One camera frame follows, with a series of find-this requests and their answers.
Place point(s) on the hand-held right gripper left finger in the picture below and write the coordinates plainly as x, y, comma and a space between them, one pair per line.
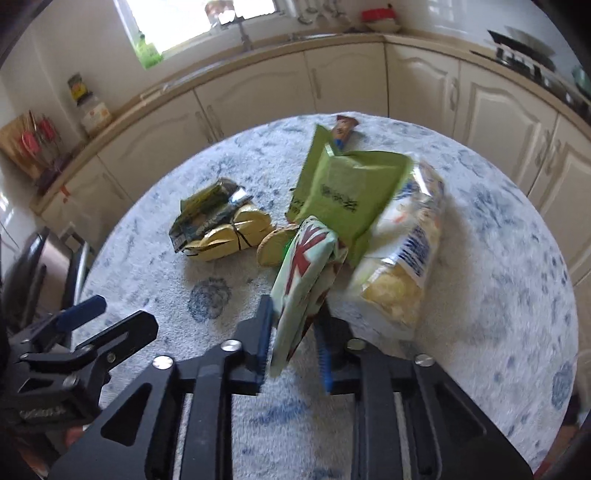
264, 341

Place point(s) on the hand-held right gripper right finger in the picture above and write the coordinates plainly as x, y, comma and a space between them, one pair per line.
324, 355

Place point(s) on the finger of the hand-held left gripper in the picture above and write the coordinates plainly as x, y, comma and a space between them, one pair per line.
129, 330
83, 310

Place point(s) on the mint green red wrapper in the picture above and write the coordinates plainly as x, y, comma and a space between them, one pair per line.
300, 277

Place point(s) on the round yellow cracker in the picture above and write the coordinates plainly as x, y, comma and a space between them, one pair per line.
272, 244

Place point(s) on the green yellow cracker pack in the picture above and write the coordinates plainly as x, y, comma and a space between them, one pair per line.
217, 230

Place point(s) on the white blue chips bag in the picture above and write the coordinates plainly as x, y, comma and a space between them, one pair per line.
406, 249

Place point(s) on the olive green snack packet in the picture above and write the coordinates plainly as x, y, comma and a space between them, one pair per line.
341, 194

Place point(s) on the stainless steel appliance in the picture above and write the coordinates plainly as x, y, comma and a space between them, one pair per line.
51, 272

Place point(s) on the orange sticker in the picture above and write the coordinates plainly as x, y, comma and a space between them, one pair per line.
65, 189

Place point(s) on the rack of red utensils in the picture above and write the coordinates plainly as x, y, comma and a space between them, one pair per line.
41, 138

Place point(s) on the wooden cutting board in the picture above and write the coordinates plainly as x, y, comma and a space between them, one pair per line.
16, 143

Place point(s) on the glass jar orange label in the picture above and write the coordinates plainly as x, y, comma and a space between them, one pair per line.
96, 115

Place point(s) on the yellow label bottle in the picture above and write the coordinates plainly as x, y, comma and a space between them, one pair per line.
78, 87

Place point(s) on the brown blue snack bar wrapper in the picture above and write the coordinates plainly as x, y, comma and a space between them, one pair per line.
344, 131

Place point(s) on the green dish soap bottle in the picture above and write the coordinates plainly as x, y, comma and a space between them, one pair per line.
148, 55

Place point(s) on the cream lower kitchen cabinets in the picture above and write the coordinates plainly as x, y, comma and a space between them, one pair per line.
415, 83

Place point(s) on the metal faucet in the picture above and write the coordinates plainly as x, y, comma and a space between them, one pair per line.
244, 34

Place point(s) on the kitchen window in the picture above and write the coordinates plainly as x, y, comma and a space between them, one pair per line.
198, 23

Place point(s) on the pink rag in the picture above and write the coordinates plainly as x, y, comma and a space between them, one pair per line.
219, 9

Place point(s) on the white bowl red lid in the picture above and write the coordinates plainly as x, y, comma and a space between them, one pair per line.
381, 18

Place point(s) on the black gas stove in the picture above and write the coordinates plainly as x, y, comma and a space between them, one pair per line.
531, 69

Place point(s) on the metal wok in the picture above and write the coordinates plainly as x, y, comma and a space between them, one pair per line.
524, 41

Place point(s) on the green electric pot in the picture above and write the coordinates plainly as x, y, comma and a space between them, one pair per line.
582, 77

